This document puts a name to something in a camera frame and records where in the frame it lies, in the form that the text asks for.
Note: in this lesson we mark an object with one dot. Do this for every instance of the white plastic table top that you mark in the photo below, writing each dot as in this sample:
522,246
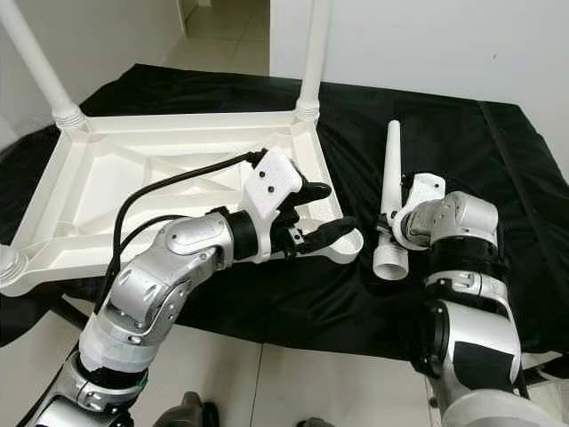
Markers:
107,187

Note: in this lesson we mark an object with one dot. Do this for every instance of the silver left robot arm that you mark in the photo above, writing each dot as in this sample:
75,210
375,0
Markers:
169,276

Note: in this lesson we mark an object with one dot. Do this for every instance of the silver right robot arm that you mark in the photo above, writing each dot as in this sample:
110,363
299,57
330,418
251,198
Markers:
462,222

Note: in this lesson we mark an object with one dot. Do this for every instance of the black table cloth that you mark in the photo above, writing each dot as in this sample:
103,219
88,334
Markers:
480,142

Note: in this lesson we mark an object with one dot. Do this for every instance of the grey robot foot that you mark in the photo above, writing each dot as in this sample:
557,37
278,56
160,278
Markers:
311,422
194,411

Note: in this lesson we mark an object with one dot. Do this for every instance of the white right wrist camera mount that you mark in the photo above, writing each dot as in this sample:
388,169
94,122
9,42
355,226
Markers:
428,187

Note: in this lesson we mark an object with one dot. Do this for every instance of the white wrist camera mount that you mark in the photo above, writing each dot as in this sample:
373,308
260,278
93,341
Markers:
428,187
276,182

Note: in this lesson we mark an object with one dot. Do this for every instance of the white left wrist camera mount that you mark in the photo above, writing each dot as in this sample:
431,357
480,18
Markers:
276,182

